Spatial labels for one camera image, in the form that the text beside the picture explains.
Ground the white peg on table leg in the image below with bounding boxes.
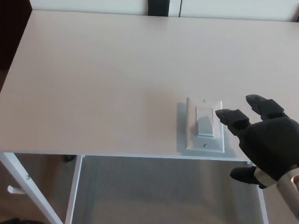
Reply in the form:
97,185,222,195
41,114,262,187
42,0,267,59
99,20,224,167
7,184,26,195

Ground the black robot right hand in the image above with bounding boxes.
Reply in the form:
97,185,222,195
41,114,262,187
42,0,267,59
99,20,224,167
211,92,299,191

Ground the white metal table leg frame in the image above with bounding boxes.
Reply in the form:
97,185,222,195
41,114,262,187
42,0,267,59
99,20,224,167
243,161,299,224
0,150,84,224

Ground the white rocker light switch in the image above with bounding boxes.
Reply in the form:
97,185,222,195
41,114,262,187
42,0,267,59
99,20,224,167
183,97,228,154

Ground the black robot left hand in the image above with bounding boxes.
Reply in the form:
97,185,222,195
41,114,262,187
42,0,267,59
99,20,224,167
0,216,46,224

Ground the white low cabinet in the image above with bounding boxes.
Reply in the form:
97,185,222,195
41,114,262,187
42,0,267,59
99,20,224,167
23,0,299,25

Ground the dark brown panel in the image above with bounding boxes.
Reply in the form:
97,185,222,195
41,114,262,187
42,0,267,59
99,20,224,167
0,0,34,73

